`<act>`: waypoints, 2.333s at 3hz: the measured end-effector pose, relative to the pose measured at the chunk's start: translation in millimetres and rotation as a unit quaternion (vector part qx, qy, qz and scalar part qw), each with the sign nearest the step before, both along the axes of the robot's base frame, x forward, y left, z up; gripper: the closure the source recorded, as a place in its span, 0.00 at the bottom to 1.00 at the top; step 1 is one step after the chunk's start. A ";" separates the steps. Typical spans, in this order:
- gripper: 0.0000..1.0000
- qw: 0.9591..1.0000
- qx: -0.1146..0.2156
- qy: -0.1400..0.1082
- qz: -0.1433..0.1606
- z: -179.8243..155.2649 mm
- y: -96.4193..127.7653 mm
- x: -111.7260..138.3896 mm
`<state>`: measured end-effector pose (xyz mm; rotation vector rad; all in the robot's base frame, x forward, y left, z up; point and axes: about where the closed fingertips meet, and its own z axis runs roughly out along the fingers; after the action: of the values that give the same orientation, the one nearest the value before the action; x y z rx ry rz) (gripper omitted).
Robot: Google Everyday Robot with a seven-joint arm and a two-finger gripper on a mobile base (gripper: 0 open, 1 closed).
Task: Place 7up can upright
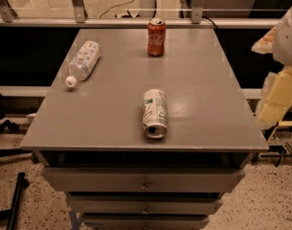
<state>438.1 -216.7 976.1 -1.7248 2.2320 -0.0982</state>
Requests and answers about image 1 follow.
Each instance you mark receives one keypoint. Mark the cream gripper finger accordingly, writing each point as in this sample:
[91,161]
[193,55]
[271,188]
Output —
[265,44]
[275,98]

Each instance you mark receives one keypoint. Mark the white green 7up can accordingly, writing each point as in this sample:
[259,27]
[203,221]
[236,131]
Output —
[155,113]

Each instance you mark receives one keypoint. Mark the red coca-cola can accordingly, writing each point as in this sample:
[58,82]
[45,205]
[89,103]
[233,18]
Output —
[156,29]

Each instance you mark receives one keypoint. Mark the grey drawer cabinet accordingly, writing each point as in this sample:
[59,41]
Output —
[99,123]

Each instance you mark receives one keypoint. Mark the clear plastic water bottle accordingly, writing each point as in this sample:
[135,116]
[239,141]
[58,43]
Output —
[83,63]

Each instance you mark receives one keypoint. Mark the bottom grey drawer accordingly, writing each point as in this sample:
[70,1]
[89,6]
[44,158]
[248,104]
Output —
[146,222]

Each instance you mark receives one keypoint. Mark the grey drawer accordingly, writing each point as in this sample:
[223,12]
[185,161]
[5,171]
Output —
[144,204]
[143,180]
[146,222]

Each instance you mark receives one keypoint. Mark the middle grey drawer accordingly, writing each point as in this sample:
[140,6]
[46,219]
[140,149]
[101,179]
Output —
[144,204]

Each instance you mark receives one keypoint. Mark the top grey drawer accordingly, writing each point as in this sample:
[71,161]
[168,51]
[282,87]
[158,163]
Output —
[143,180]

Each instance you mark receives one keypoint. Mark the black metal stand leg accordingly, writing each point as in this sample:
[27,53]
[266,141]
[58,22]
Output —
[10,215]

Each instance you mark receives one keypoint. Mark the yellow metal frame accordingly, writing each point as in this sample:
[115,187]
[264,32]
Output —
[279,141]

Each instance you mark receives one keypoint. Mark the metal window frame rail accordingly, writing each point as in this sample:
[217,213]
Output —
[224,14]

